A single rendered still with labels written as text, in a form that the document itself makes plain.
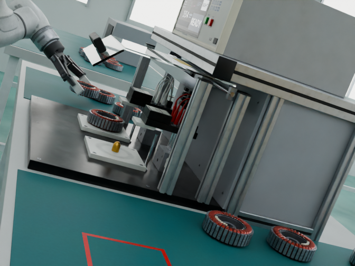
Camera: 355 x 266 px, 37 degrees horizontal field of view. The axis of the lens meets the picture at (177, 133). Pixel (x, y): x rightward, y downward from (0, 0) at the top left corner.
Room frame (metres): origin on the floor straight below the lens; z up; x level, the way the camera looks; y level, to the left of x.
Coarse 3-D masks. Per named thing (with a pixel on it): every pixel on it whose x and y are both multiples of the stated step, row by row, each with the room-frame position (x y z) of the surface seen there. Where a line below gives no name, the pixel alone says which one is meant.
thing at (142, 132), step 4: (140, 128) 1.65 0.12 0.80; (144, 128) 1.61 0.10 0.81; (156, 128) 1.62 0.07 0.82; (140, 132) 1.64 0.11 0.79; (144, 132) 1.59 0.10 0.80; (148, 132) 1.59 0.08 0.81; (152, 132) 1.60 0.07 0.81; (156, 132) 1.60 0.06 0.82; (160, 132) 1.60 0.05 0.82; (140, 136) 1.62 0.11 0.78; (144, 136) 1.59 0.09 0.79; (148, 136) 1.59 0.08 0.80; (152, 136) 1.60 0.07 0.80; (140, 140) 1.61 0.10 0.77; (144, 140) 1.59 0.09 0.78; (148, 140) 1.59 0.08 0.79; (152, 140) 1.60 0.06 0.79; (156, 140) 1.60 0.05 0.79; (148, 144) 1.60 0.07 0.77; (156, 144) 1.60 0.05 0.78
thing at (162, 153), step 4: (160, 148) 1.41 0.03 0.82; (164, 148) 1.40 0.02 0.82; (168, 148) 1.42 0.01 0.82; (156, 152) 1.42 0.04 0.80; (160, 152) 1.40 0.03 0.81; (164, 152) 1.37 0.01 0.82; (168, 152) 1.38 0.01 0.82; (156, 156) 1.41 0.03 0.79; (160, 156) 1.38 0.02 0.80; (164, 156) 1.36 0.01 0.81; (168, 156) 1.36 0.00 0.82; (156, 160) 1.40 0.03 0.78; (160, 160) 1.37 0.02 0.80; (164, 160) 1.36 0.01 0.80; (156, 164) 1.39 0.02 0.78; (160, 164) 1.36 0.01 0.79; (164, 164) 1.36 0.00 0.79; (160, 168) 1.36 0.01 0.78
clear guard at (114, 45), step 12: (108, 36) 1.35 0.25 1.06; (84, 48) 1.34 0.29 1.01; (96, 48) 1.27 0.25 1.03; (108, 48) 1.20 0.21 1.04; (120, 48) 1.15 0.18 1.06; (132, 48) 1.18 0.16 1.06; (144, 48) 1.32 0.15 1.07; (96, 60) 1.14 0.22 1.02; (156, 60) 1.16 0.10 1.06; (168, 60) 1.21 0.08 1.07; (192, 72) 1.19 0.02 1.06; (204, 72) 1.25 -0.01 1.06
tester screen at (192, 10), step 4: (188, 0) 1.66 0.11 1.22; (192, 0) 1.61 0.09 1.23; (196, 0) 1.58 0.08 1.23; (184, 4) 1.68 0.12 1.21; (188, 4) 1.64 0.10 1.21; (192, 4) 1.60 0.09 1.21; (196, 4) 1.57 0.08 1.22; (208, 4) 1.47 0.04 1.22; (184, 8) 1.66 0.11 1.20; (188, 8) 1.63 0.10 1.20; (192, 8) 1.59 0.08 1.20; (192, 12) 1.57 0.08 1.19; (196, 12) 1.54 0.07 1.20; (200, 12) 1.51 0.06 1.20; (204, 12) 1.47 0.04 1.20; (180, 16) 1.68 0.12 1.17; (188, 16) 1.60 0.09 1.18; (184, 20) 1.62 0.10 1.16; (188, 20) 1.59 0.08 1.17; (176, 24) 1.69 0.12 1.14; (188, 24) 1.57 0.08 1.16; (184, 28) 1.59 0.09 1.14; (192, 32) 1.51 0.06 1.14
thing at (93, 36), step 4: (92, 36) 1.22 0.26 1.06; (96, 36) 1.20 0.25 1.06; (92, 40) 1.19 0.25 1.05; (96, 40) 1.17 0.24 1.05; (100, 40) 1.18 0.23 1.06; (96, 44) 1.18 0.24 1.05; (100, 44) 1.18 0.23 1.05; (100, 48) 1.18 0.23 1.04; (104, 48) 1.18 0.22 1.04; (100, 52) 1.18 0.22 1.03
